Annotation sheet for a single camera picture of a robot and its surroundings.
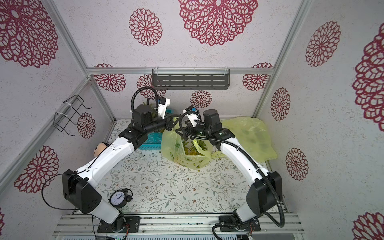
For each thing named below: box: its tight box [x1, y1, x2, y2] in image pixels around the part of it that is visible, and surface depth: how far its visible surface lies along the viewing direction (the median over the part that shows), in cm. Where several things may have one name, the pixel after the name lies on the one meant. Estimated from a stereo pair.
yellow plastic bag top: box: [161, 117, 222, 170], surface depth 80 cm
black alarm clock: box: [107, 188, 133, 209], surface depth 82 cm
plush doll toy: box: [93, 142, 108, 158], surface depth 94 cm
